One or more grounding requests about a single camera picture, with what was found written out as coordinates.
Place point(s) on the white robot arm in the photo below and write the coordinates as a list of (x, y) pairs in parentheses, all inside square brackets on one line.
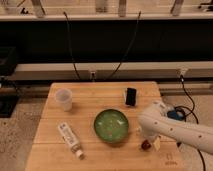
[(153, 122)]

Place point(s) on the black phone on stand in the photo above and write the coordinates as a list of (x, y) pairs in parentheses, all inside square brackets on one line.
[(130, 98)]

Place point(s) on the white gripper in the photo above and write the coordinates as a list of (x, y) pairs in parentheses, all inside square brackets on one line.
[(151, 136)]

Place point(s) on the blue round floor object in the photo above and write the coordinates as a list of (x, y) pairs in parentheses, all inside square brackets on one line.
[(173, 115)]

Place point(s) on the small red pepper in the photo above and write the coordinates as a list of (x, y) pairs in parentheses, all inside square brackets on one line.
[(145, 145)]

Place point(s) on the translucent plastic cup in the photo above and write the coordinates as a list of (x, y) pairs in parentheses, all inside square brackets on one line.
[(64, 98)]

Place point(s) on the green ceramic bowl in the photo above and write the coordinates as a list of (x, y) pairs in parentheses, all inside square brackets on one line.
[(111, 126)]

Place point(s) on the white tube bottle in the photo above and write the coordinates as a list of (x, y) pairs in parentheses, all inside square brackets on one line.
[(71, 139)]

